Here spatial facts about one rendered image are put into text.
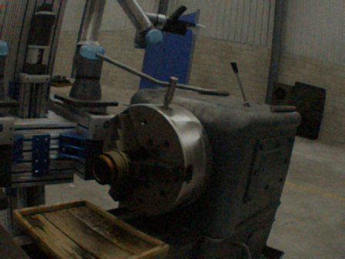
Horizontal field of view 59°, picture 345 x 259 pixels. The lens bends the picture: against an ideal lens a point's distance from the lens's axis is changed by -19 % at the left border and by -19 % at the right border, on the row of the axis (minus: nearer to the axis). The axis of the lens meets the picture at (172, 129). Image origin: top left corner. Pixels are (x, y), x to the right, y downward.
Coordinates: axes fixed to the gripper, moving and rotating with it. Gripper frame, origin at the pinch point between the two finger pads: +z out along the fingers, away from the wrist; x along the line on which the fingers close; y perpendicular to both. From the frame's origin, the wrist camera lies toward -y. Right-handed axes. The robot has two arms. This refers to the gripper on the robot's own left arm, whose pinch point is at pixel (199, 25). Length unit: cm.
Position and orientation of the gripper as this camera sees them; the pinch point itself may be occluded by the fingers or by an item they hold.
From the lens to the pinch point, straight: 189.1
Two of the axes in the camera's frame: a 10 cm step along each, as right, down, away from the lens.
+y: -2.0, 9.3, 3.0
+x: 3.8, 3.6, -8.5
